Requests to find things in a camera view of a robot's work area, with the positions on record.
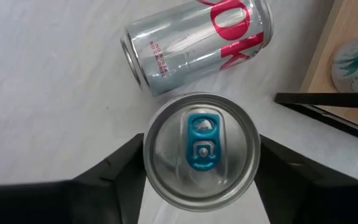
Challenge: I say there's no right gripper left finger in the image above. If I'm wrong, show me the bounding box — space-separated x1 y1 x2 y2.
0 133 147 224

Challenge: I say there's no slim blue silver can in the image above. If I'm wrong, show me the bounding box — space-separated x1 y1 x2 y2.
143 92 262 212

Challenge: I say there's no silver Diet Coke can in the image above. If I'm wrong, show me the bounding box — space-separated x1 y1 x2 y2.
119 0 275 97

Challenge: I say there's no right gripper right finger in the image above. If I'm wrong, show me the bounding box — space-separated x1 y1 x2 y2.
255 134 358 224

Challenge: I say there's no wooden shelf with black legs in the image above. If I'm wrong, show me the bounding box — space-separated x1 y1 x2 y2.
273 0 358 147

